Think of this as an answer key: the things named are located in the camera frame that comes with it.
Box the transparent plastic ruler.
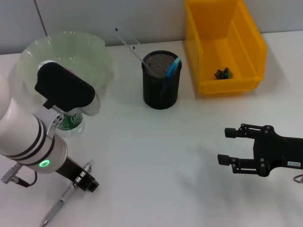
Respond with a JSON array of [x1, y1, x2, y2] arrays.
[[114, 23, 164, 77]]

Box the clear bottle green label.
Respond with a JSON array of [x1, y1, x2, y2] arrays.
[[38, 60, 85, 137]]

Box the black mesh pen holder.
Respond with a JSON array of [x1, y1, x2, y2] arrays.
[[141, 50, 182, 110]]

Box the yellow plastic bin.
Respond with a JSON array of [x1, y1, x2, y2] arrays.
[[184, 0, 268, 96]]

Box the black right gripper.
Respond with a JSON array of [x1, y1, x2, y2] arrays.
[[217, 123, 303, 178]]

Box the silver pen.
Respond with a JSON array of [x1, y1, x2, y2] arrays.
[[40, 158, 96, 226]]

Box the blue scissors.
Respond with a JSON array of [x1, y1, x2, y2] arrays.
[[159, 57, 182, 99]]

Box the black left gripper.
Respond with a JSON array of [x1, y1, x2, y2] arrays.
[[56, 157, 100, 193]]

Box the translucent green fruit bowl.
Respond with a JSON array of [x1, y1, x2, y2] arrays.
[[16, 30, 114, 100]]

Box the green plastic scrap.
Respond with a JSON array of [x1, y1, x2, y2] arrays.
[[214, 67, 234, 80]]

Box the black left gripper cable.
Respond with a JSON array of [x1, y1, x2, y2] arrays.
[[0, 164, 38, 188]]

